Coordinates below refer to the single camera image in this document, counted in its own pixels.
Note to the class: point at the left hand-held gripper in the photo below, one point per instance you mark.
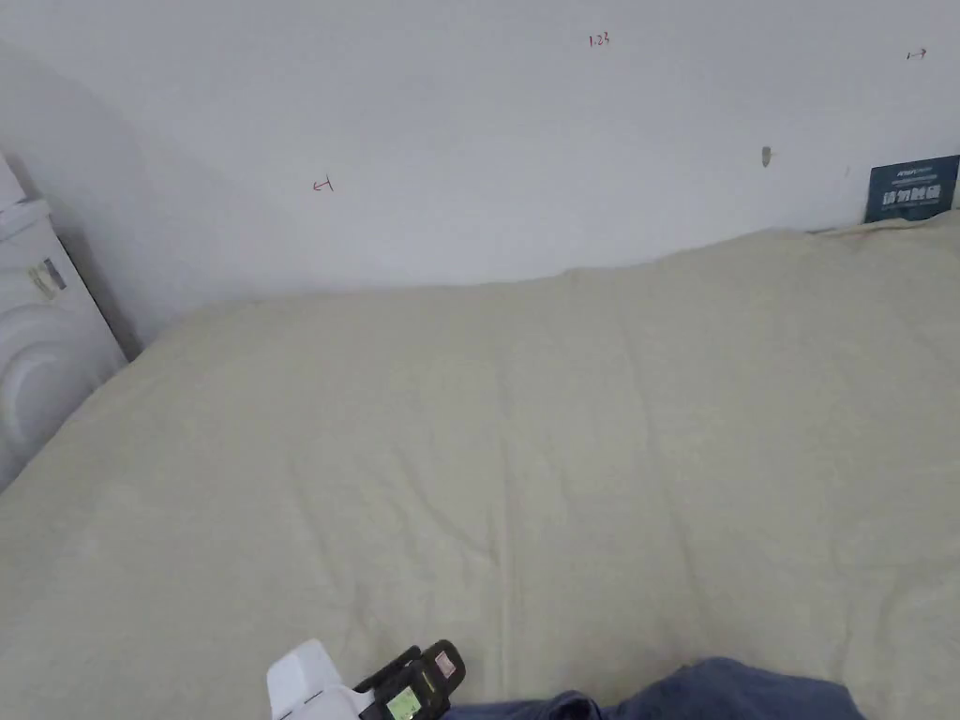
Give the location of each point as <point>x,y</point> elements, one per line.
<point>307,682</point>

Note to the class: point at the bed with beige sheet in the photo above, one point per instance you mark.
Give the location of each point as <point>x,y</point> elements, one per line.
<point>525,450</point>

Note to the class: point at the dark blue garment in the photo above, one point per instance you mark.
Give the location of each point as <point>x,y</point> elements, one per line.
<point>735,694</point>

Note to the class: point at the white washing machine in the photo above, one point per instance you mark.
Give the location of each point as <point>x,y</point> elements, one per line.
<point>37,360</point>

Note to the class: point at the dark blue sign card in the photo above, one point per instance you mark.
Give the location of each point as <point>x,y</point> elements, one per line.
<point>911,191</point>

